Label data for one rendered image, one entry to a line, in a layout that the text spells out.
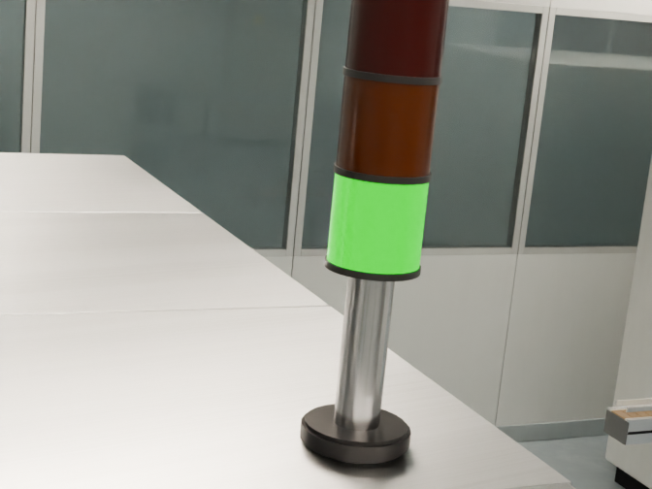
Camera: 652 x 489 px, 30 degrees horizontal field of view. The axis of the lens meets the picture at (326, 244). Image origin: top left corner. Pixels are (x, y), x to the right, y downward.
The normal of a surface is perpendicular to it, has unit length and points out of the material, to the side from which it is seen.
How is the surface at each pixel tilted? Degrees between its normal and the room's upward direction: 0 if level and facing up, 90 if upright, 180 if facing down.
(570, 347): 90
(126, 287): 0
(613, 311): 90
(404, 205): 90
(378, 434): 0
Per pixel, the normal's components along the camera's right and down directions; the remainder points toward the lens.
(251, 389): 0.09, -0.97
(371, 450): 0.27, 0.24
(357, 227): -0.44, 0.16
